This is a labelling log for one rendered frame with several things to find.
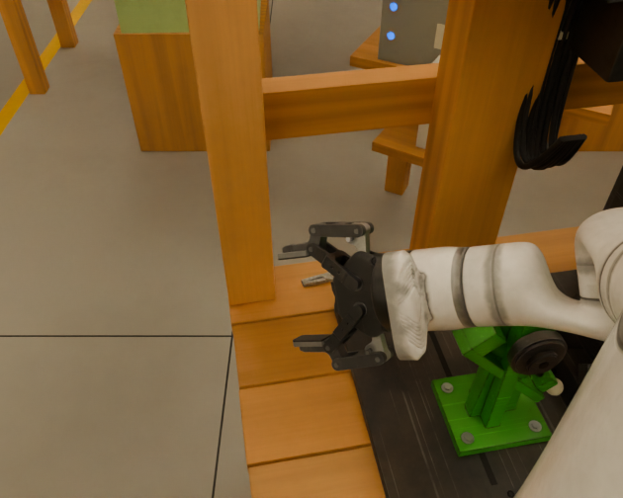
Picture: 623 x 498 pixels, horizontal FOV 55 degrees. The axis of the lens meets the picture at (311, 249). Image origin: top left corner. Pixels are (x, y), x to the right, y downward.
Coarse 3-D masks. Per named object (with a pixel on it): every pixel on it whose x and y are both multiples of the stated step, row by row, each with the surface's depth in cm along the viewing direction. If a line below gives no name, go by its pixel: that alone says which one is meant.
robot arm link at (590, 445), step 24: (600, 360) 19; (600, 384) 18; (576, 408) 19; (600, 408) 17; (576, 432) 19; (600, 432) 17; (552, 456) 20; (576, 456) 18; (600, 456) 17; (528, 480) 22; (552, 480) 19; (576, 480) 18; (600, 480) 17
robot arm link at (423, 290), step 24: (384, 264) 48; (408, 264) 48; (432, 264) 51; (456, 264) 50; (408, 288) 48; (432, 288) 50; (456, 288) 49; (408, 312) 48; (432, 312) 50; (456, 312) 50; (408, 336) 48
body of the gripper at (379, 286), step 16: (352, 256) 57; (368, 256) 56; (352, 272) 57; (368, 272) 56; (336, 288) 58; (368, 288) 56; (384, 288) 52; (336, 304) 58; (352, 304) 57; (368, 304) 56; (384, 304) 53; (368, 320) 57; (384, 320) 53; (368, 336) 57
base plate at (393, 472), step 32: (576, 288) 115; (448, 352) 104; (384, 384) 99; (416, 384) 99; (384, 416) 95; (416, 416) 95; (544, 416) 95; (384, 448) 91; (416, 448) 91; (448, 448) 91; (512, 448) 91; (544, 448) 91; (384, 480) 87; (416, 480) 87; (448, 480) 87; (480, 480) 87; (512, 480) 87
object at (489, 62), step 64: (192, 0) 74; (256, 0) 75; (512, 0) 82; (256, 64) 81; (448, 64) 92; (512, 64) 89; (256, 128) 88; (448, 128) 95; (512, 128) 97; (256, 192) 96; (448, 192) 104; (256, 256) 106
